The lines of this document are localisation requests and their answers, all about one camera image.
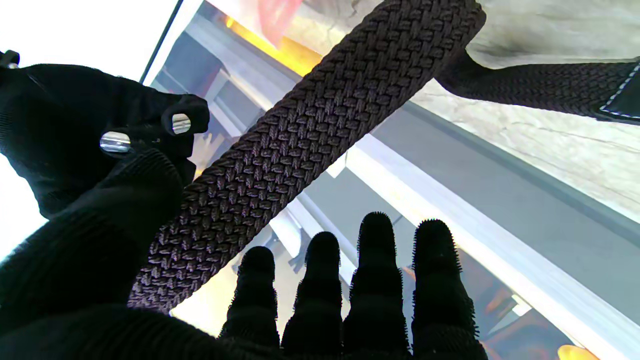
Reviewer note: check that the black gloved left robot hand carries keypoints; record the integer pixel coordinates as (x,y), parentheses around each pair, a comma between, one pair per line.
(75,275)

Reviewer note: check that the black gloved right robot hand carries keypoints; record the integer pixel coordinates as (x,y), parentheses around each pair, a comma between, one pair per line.
(60,130)

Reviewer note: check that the dark brown woven belt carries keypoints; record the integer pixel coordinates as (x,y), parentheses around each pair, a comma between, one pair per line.
(310,130)

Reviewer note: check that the pink plastic storage basket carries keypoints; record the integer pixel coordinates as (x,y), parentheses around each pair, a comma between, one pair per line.
(277,17)

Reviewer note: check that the black metal rod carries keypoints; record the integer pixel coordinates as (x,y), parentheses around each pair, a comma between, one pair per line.
(162,40)

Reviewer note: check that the white ceramic bowl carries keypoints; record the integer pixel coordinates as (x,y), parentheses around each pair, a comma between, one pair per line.
(286,237)

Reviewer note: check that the orange fruit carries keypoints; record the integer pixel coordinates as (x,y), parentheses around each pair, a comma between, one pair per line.
(577,354)

